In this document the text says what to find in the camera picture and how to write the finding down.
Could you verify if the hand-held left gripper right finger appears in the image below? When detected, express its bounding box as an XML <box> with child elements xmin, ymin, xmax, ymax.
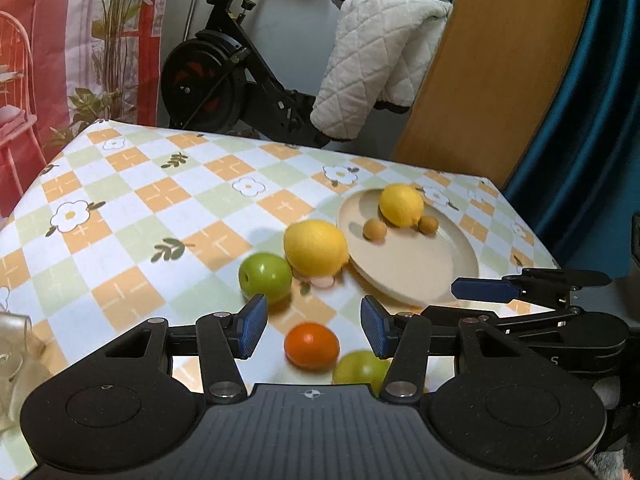
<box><xmin>360</xmin><ymin>295</ymin><xmax>551</xmax><ymax>405</ymax></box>

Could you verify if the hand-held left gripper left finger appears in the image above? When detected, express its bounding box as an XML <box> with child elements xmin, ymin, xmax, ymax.
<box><xmin>102</xmin><ymin>294</ymin><xmax>271</xmax><ymax>406</ymax></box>

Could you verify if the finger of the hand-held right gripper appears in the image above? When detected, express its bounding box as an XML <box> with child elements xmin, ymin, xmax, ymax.
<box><xmin>451</xmin><ymin>268</ymin><xmax>612</xmax><ymax>306</ymax></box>
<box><xmin>421</xmin><ymin>305</ymin><xmax>583</xmax><ymax>333</ymax></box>

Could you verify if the green round fruit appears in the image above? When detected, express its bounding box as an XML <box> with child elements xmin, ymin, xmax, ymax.
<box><xmin>238</xmin><ymin>252</ymin><xmax>293</xmax><ymax>305</ymax></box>
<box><xmin>332</xmin><ymin>350</ymin><xmax>391</xmax><ymax>386</ymax></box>

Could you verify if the small orange tangerine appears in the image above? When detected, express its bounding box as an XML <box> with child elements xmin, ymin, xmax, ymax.
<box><xmin>284</xmin><ymin>322</ymin><xmax>341</xmax><ymax>368</ymax></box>

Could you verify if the beige round plate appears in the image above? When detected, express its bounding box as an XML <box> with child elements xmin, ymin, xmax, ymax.
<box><xmin>336</xmin><ymin>187</ymin><xmax>480</xmax><ymax>307</ymax></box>

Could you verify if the large yellow lemon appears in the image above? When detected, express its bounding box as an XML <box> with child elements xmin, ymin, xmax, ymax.
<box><xmin>283</xmin><ymin>220</ymin><xmax>349</xmax><ymax>277</ymax></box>

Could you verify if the checkered floral tablecloth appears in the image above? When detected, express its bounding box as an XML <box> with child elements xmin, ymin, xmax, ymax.
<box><xmin>0</xmin><ymin>119</ymin><xmax>562</xmax><ymax>480</ymax></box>

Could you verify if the blue curtain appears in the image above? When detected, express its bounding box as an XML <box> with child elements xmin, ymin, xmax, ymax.
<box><xmin>502</xmin><ymin>0</ymin><xmax>640</xmax><ymax>281</ymax></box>

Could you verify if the wooden board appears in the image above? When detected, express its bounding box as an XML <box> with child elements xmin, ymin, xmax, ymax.
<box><xmin>395</xmin><ymin>0</ymin><xmax>601</xmax><ymax>188</ymax></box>

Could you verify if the translucent glass object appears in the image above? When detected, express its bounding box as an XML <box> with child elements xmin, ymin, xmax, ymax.
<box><xmin>0</xmin><ymin>310</ymin><xmax>51</xmax><ymax>433</ymax></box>

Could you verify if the black exercise bike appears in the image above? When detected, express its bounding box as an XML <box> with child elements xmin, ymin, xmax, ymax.
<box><xmin>160</xmin><ymin>0</ymin><xmax>351</xmax><ymax>148</ymax></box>

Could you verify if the white quilted blanket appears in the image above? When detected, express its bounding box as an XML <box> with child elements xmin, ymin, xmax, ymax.
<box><xmin>310</xmin><ymin>0</ymin><xmax>453</xmax><ymax>141</ymax></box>

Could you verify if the printed red backdrop cloth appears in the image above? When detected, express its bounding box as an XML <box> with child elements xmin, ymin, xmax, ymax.
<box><xmin>0</xmin><ymin>0</ymin><xmax>173</xmax><ymax>221</ymax></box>

